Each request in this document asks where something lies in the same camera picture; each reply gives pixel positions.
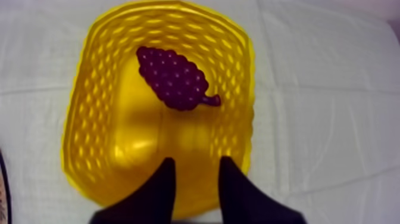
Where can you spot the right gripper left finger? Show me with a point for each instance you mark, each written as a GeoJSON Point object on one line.
{"type": "Point", "coordinates": [152, 200]}

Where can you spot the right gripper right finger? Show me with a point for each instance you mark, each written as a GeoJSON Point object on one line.
{"type": "Point", "coordinates": [242, 200]}

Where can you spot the yellow plastic basket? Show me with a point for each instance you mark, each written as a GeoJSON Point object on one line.
{"type": "Point", "coordinates": [131, 125]}

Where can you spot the purple toy grapes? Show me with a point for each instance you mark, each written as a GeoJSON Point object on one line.
{"type": "Point", "coordinates": [175, 79]}

